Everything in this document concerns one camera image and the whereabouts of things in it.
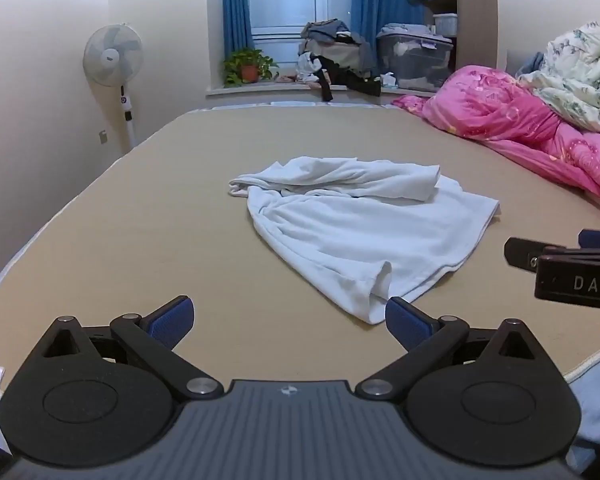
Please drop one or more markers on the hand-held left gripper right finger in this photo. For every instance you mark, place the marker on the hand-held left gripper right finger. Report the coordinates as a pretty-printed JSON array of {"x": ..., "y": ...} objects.
[{"x": 409, "y": 322}]

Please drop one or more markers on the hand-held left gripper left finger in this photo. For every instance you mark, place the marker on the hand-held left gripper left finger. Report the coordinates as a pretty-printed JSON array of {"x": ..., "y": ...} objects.
[{"x": 170, "y": 321}]

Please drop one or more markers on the white t-shirt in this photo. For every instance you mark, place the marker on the white t-shirt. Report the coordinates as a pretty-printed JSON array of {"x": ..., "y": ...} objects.
[{"x": 360, "y": 220}]

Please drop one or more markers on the pile of grey clothes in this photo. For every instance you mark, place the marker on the pile of grey clothes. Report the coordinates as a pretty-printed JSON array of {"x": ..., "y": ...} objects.
[{"x": 337, "y": 42}]

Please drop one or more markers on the beige bed mattress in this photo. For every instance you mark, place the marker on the beige bed mattress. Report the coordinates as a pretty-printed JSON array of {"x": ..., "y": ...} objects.
[{"x": 155, "y": 220}]

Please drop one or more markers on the striped light blue bedsheet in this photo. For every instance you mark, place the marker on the striped light blue bedsheet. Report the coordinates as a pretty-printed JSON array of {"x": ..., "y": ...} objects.
[{"x": 590, "y": 400}]

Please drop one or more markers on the pink quilt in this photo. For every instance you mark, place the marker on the pink quilt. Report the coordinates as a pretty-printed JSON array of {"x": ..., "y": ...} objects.
[{"x": 500, "y": 110}]

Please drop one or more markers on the white floral quilt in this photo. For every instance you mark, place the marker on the white floral quilt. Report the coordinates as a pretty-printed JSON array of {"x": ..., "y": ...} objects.
[{"x": 580, "y": 75}]

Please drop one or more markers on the tissue box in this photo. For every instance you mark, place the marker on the tissue box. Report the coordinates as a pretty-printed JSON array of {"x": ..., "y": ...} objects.
[{"x": 388, "y": 80}]

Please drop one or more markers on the clear plastic storage box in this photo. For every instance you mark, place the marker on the clear plastic storage box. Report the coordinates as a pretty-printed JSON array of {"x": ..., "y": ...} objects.
[{"x": 415, "y": 62}]

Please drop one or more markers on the black garment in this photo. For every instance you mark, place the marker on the black garment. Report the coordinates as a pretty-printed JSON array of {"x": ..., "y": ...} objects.
[{"x": 352, "y": 80}]

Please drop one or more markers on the white window sill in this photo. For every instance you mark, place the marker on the white window sill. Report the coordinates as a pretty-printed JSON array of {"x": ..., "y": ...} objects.
[{"x": 260, "y": 90}]

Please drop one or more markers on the wooden shelf unit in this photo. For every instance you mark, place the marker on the wooden shelf unit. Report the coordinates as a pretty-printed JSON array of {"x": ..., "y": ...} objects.
[{"x": 475, "y": 10}]

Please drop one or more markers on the potted green plant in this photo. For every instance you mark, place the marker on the potted green plant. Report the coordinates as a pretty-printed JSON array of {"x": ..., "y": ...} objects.
[{"x": 247, "y": 66}]

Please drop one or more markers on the white standing fan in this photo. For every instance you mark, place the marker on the white standing fan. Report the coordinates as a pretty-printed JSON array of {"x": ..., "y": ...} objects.
[{"x": 112, "y": 55}]

